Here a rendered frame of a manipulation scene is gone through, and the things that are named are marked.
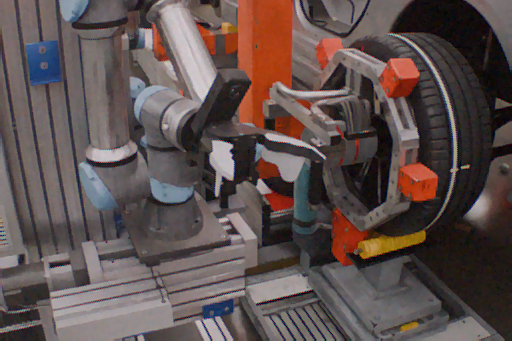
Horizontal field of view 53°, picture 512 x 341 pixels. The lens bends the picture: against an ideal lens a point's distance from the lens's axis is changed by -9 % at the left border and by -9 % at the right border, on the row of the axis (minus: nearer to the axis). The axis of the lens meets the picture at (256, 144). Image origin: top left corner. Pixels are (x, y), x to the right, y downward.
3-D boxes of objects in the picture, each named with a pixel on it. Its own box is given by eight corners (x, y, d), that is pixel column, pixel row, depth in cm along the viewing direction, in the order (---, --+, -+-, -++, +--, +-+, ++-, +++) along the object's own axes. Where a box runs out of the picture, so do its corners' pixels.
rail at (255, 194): (279, 234, 247) (280, 191, 239) (259, 238, 244) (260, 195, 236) (164, 81, 459) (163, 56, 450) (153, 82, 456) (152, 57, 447)
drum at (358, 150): (377, 167, 171) (381, 125, 166) (317, 179, 164) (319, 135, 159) (355, 150, 183) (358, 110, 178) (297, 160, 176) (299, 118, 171)
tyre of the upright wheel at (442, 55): (439, 258, 186) (529, 128, 138) (384, 275, 178) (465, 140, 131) (362, 128, 227) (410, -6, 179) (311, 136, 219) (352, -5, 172)
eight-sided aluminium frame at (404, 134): (403, 253, 162) (426, 82, 140) (385, 258, 160) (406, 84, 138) (324, 178, 209) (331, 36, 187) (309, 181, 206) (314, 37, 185)
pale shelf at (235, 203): (246, 213, 216) (246, 206, 215) (204, 220, 211) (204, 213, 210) (214, 167, 253) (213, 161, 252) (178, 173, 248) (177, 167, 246)
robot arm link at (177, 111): (204, 97, 88) (159, 101, 83) (220, 105, 85) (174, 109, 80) (200, 142, 91) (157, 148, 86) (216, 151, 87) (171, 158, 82)
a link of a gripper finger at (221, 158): (230, 214, 66) (231, 183, 75) (235, 168, 64) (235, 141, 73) (204, 211, 66) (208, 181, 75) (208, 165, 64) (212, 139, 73)
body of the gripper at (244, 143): (262, 187, 79) (214, 158, 88) (269, 129, 76) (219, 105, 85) (217, 196, 74) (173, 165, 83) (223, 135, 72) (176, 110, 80)
